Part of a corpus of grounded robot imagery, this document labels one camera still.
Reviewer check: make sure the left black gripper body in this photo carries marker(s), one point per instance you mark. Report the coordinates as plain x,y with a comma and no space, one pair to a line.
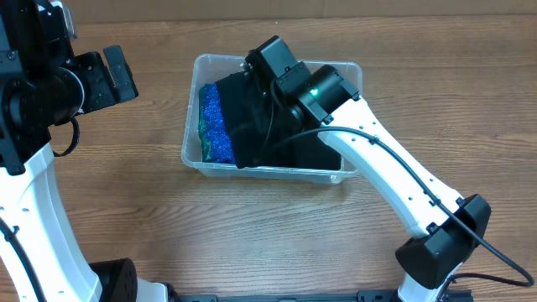
99,78

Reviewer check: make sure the blue sequin fabric bundle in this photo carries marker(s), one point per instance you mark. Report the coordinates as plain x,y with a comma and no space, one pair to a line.
216,145

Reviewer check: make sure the black garment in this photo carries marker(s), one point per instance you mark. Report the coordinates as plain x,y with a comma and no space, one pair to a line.
250,120
309,152

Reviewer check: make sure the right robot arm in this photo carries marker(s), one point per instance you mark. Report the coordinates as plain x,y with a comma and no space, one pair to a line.
445,228

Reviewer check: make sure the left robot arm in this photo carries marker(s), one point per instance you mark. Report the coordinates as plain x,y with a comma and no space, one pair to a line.
45,84

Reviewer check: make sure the clear plastic storage bin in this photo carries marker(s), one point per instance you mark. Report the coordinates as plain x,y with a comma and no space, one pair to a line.
209,68

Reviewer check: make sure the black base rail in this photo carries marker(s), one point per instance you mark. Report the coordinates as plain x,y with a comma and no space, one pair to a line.
376,295

